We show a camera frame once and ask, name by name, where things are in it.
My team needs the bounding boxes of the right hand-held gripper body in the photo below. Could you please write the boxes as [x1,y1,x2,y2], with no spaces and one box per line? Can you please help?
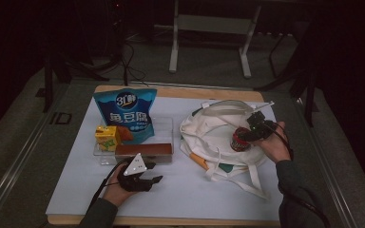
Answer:
[246,101,277,142]

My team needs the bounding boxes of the black floor cables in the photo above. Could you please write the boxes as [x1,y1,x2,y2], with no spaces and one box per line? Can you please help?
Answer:
[120,41,150,87]

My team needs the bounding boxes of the blue snack bag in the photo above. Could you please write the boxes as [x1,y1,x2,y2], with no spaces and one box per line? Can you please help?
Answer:
[93,87,158,145]

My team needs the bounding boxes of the black floor bracket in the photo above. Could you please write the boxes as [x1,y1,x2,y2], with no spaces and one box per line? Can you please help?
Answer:
[49,112,73,125]

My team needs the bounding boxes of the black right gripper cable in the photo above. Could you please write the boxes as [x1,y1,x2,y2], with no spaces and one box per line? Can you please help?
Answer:
[265,122,294,160]

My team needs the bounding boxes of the red-lidded jar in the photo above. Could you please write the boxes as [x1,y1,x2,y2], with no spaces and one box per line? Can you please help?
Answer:
[230,126,251,152]

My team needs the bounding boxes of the clear plastic box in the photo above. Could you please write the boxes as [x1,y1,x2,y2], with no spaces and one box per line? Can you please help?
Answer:
[93,116,175,166]

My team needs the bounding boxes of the metal floor rail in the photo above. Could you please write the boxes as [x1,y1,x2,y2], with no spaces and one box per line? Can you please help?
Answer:
[298,98,359,228]
[0,85,61,228]

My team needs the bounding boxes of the white table mat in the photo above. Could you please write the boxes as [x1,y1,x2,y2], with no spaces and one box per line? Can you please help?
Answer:
[46,93,283,222]

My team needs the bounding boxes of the black metal stand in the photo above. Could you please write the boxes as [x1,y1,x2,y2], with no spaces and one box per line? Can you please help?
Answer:
[255,18,319,127]
[42,47,110,113]

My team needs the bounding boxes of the yellow drink carton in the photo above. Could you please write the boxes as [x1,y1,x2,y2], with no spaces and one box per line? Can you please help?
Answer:
[94,124,122,152]

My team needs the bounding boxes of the person's right hand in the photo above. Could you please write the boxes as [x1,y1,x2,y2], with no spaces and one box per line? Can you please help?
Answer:
[253,122,293,164]

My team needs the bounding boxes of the person's left hand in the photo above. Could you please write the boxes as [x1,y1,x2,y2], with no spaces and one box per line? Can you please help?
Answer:
[103,161,137,208]

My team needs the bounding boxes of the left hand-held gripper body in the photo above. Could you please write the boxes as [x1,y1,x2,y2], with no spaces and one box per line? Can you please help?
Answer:
[117,153,157,193]

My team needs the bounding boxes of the white patterned tote bag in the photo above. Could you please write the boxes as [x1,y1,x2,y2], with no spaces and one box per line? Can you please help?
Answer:
[179,99,275,200]

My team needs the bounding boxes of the brown rectangular box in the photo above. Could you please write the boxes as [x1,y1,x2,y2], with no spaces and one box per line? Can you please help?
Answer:
[114,142,174,165]

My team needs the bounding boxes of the white metal table frame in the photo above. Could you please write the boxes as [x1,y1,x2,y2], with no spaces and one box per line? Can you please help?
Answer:
[169,0,262,79]

